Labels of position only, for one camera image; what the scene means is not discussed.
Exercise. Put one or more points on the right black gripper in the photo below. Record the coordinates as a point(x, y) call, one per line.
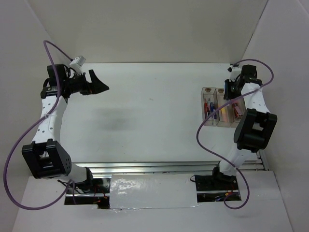
point(228, 95)

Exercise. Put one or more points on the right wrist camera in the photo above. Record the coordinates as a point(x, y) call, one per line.
point(234, 71)

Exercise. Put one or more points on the green gel pen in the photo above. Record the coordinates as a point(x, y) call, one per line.
point(209, 102)

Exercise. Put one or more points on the yellow cap highlighter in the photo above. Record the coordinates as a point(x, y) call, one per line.
point(226, 116)

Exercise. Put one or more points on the blue gel pen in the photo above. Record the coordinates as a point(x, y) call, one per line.
point(215, 115)

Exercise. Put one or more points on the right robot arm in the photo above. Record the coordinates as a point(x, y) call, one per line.
point(255, 123)

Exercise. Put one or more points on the clear container middle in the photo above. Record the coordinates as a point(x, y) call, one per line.
point(221, 101)

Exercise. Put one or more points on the clear container left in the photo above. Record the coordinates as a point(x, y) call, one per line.
point(209, 92)

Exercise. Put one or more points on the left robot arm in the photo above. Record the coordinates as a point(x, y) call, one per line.
point(45, 156)

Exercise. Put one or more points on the aluminium frame rail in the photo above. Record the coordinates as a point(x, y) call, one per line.
point(100, 169)

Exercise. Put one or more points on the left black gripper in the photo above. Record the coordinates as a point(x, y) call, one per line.
point(96, 86)

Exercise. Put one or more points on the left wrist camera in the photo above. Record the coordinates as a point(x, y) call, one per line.
point(77, 63)

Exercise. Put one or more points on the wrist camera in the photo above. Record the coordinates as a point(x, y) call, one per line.
point(234, 71)
point(77, 63)

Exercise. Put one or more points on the pink cap highlighter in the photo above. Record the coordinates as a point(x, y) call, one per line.
point(237, 111)

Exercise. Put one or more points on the red gel pen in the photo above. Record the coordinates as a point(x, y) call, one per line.
point(205, 105)

